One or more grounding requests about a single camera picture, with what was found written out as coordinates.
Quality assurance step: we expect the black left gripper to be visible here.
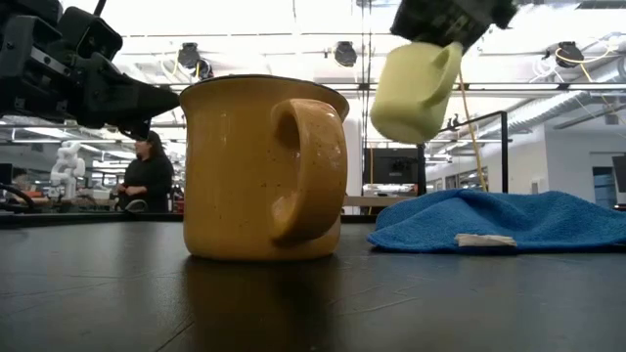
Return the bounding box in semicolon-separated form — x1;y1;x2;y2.
0;0;181;142

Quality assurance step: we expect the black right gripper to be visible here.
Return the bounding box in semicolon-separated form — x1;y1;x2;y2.
389;0;519;54

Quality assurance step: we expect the small pale yellow mug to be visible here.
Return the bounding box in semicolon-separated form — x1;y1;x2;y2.
369;40;465;146

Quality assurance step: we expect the large mustard yellow mug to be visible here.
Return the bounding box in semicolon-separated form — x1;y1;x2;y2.
178;73;351;263

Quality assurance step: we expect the wooden shelf with black frame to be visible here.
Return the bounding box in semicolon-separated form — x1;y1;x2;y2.
341;110;510;208

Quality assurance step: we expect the blue terry towel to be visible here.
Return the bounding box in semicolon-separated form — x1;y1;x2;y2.
367;189;626;254

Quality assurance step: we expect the person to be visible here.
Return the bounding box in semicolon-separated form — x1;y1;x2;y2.
115;130;175;213

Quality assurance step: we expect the white robot figure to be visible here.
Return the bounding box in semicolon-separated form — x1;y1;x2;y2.
48;141;87;200

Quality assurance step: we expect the black monitor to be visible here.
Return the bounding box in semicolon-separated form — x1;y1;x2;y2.
362;148;420;186

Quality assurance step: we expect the white column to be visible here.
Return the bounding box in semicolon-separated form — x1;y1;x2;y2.
341;116;364;216

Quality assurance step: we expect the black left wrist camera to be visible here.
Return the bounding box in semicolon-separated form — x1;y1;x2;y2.
58;5;123;63

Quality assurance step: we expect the black ceiling cord reel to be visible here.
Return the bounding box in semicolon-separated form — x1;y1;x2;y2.
555;41;586;68
334;41;358;68
176;42;201;69

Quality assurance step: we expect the black hanging cable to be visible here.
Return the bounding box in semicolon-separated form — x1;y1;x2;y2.
360;0;373;148

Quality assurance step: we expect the thick yellow cable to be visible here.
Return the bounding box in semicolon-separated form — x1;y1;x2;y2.
457;67;488;193

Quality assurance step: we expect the black looped cable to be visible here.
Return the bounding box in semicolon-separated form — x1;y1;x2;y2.
0;183;36;212

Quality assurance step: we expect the dark wall screen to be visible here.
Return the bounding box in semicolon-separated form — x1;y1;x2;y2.
612;154;626;194

